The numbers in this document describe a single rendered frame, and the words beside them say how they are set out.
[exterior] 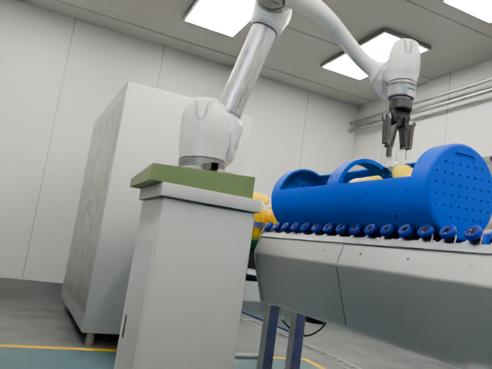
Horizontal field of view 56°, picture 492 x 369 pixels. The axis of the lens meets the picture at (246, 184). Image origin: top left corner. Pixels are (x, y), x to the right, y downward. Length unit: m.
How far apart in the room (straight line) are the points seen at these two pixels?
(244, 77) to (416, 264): 0.91
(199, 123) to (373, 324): 0.83
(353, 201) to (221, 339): 0.61
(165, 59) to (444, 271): 5.67
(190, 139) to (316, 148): 5.83
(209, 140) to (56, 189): 4.66
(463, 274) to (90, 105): 5.46
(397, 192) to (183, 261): 0.66
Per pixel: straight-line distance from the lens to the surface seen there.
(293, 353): 2.15
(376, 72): 1.80
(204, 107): 1.54
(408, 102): 1.63
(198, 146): 1.49
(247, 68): 1.80
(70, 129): 6.15
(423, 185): 1.38
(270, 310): 2.05
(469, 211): 1.49
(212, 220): 1.40
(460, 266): 1.28
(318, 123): 7.36
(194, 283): 1.39
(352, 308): 1.61
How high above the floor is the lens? 0.84
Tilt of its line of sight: 8 degrees up
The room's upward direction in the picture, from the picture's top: 8 degrees clockwise
